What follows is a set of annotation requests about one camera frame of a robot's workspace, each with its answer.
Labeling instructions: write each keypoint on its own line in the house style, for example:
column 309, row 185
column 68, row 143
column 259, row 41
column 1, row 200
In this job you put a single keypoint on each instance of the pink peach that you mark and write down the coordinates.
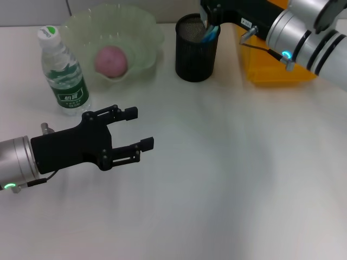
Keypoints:
column 111, row 62

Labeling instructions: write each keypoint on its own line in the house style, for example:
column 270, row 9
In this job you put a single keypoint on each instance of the clear water bottle green label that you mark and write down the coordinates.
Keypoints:
column 65, row 81

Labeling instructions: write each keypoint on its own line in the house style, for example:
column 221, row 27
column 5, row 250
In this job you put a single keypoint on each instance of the black mesh pen holder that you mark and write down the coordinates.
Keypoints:
column 196, row 59

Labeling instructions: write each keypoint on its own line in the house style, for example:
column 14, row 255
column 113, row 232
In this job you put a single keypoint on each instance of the translucent green wavy fruit bowl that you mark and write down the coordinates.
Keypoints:
column 122, row 32

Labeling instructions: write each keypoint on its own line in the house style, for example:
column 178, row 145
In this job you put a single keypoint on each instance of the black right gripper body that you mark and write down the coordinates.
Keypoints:
column 252, row 10

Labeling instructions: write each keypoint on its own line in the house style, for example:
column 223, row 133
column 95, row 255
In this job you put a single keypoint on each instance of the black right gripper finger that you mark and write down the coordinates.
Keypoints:
column 212, row 16

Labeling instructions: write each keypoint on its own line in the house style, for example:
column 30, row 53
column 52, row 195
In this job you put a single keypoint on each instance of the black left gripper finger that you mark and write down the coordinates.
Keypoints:
column 147, row 143
column 131, row 113

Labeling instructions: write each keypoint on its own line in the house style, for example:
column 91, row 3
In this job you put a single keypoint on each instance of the yellow plastic bin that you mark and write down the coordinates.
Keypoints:
column 263, row 70

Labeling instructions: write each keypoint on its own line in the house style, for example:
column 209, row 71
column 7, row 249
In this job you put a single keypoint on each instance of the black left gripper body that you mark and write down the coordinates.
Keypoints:
column 73, row 149

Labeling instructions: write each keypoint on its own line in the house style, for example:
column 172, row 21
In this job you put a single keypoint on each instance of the blue scissors with sheath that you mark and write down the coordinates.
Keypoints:
column 212, row 33

